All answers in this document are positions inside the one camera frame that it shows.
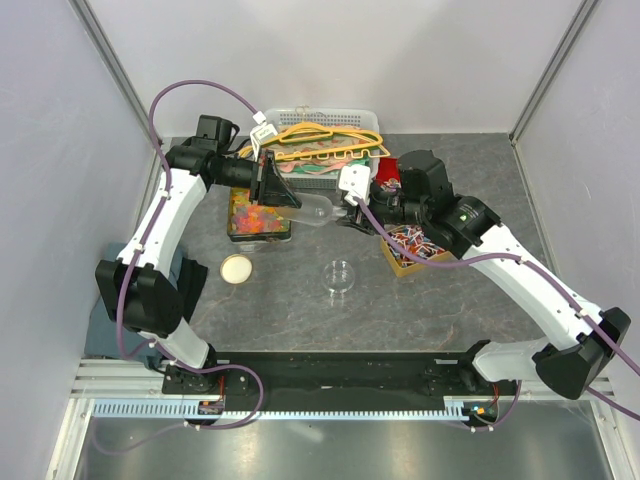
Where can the pink clothes hanger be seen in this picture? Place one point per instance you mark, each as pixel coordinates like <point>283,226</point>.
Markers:
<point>351,148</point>

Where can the green cloth in basket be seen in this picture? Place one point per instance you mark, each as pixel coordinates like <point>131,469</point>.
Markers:
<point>316,166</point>

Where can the clear plastic scoop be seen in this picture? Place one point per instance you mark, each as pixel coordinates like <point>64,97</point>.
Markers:
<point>316,211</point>

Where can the grey cable duct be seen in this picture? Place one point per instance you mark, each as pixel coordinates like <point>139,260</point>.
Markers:
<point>194,409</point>

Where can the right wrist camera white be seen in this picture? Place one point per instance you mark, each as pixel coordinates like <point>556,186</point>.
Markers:
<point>355,181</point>

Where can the clear glass bowl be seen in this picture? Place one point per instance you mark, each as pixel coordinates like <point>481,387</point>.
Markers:
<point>338,278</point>

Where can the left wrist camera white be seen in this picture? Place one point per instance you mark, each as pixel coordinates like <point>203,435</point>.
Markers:
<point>261,132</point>

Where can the grey plastic basket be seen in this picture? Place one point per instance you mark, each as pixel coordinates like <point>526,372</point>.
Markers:
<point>283,118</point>

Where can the yellow clothes hanger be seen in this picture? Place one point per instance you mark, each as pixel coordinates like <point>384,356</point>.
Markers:
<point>309,132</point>

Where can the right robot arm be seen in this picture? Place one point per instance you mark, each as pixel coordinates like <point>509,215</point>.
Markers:
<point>579,337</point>

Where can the blue folded cloth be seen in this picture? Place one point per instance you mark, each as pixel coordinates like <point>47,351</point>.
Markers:
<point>101,339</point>

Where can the white round lid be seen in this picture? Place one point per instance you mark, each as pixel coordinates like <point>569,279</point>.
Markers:
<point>236,269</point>

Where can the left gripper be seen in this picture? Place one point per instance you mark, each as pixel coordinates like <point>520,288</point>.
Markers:
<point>267,186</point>

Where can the gold gummy candy tin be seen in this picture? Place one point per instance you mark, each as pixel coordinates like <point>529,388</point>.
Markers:
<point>248,222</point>

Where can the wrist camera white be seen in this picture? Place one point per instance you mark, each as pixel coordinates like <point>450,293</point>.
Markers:
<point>261,132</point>
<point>355,181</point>

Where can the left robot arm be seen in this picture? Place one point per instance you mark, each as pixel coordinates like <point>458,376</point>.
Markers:
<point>135,287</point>

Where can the red candy tray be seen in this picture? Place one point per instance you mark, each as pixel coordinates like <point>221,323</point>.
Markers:
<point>387,170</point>

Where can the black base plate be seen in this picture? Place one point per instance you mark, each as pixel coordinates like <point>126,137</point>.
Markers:
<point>337,379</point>

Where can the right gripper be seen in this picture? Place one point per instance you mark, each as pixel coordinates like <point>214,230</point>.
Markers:
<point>356,218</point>

